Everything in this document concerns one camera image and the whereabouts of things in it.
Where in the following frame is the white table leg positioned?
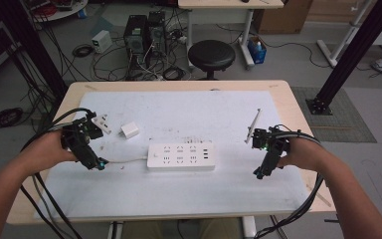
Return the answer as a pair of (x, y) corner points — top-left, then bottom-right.
(106, 220), (124, 239)
(241, 215), (258, 239)

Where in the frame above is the black round stool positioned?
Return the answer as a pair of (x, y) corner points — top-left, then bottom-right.
(187, 39), (237, 81)

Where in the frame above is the brown cardboard box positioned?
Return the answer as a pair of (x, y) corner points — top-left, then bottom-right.
(253, 0), (314, 36)

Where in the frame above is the large black computer tower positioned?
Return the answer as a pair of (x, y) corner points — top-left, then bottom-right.
(122, 14), (149, 80)

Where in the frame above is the grey floor mat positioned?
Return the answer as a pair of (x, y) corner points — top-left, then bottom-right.
(290, 86), (378, 144)

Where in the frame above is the blue box with bottles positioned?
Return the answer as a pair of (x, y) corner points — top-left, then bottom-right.
(247, 35), (268, 66)

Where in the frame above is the white power strip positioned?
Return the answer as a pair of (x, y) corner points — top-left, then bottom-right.
(146, 141), (217, 172)

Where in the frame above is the round white table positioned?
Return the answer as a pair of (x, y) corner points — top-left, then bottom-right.
(22, 0), (90, 23)

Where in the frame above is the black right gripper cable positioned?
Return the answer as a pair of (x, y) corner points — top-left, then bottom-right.
(254, 123), (325, 239)

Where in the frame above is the coiled black cable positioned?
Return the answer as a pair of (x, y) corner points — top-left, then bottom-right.
(162, 66), (187, 81)
(0, 107), (25, 130)
(72, 43), (96, 59)

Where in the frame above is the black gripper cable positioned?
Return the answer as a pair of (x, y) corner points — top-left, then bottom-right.
(254, 123), (325, 239)
(19, 107), (96, 239)

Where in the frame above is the white metal stand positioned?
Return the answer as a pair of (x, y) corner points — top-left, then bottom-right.
(315, 0), (377, 69)

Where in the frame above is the white power strip cable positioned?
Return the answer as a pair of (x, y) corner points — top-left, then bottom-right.
(106, 155), (149, 164)

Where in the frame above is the white table mat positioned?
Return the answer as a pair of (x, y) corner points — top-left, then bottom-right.
(34, 90), (312, 222)

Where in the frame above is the black metal post with base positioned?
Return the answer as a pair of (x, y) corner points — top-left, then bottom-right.
(305, 0), (382, 117)

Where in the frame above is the white charger adapter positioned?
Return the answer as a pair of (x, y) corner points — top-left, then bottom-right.
(119, 120), (141, 140)

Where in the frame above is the white power supply box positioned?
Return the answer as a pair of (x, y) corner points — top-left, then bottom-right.
(91, 29), (113, 55)

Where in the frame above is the slim black computer tower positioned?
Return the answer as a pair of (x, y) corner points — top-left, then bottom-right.
(146, 10), (168, 68)

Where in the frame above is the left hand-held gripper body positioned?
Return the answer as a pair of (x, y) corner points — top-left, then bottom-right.
(61, 111), (112, 157)

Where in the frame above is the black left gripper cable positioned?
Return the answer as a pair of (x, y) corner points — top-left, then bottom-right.
(19, 107), (96, 239)

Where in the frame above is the wooden desk with white legs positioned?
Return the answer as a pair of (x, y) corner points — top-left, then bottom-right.
(177, 0), (285, 70)

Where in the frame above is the person's right hand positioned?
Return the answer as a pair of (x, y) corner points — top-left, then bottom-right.
(277, 136), (325, 171)

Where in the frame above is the long black floor cable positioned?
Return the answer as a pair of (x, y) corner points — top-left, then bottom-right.
(264, 41), (332, 70)

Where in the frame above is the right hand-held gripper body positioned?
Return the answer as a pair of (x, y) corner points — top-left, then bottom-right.
(244, 108), (291, 157)

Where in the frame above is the person's left hand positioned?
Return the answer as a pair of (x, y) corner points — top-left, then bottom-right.
(24, 129), (79, 174)

